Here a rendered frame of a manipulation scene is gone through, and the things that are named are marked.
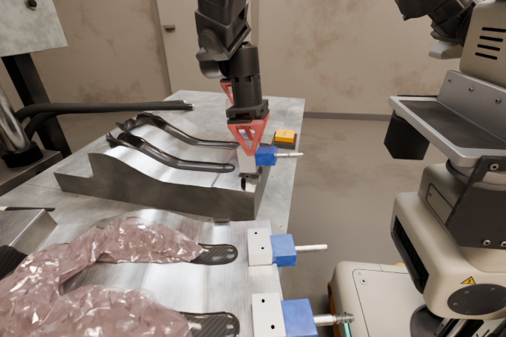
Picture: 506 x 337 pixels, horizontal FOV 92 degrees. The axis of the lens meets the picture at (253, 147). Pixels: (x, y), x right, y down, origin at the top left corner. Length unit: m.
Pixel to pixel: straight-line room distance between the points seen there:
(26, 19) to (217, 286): 1.06
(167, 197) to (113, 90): 3.23
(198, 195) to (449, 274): 0.49
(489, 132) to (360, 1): 2.63
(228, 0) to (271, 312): 0.40
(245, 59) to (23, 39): 0.88
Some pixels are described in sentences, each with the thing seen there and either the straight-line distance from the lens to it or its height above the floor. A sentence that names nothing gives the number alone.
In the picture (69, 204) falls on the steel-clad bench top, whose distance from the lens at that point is 0.74.
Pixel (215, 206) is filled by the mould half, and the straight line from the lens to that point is 0.55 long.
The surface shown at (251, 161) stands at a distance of 0.50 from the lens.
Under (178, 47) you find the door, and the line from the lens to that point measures 3.14.
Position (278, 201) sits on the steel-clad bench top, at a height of 0.80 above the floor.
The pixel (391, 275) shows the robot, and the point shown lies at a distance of 1.23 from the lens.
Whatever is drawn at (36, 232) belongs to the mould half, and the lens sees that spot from 0.54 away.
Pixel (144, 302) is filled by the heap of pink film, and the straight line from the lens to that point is 0.37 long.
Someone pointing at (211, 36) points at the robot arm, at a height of 1.17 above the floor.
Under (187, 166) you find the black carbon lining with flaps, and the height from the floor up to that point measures 0.88.
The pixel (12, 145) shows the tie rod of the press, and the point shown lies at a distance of 1.01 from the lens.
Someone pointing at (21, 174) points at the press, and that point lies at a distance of 0.99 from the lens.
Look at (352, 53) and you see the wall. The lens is 3.09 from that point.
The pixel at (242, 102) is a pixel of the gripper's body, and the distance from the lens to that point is 0.47.
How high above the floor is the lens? 1.20
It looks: 30 degrees down
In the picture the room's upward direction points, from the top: straight up
